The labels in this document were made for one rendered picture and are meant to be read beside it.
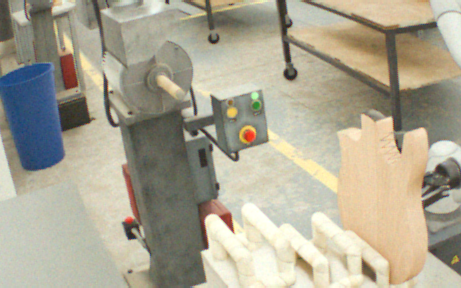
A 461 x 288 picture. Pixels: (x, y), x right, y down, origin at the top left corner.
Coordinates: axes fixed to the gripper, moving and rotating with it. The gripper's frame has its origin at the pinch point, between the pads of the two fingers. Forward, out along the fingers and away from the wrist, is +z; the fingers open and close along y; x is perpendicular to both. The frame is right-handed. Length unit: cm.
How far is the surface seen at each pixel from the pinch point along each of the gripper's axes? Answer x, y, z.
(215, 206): -53, 118, 6
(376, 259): -9.9, -6.2, 7.6
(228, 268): -4.7, 3.7, 38.7
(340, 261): -12.7, 2.2, 12.7
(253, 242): -2.5, 7.1, 31.2
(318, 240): -8.2, 7.4, 15.6
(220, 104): -5, 96, 5
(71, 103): -93, 424, 28
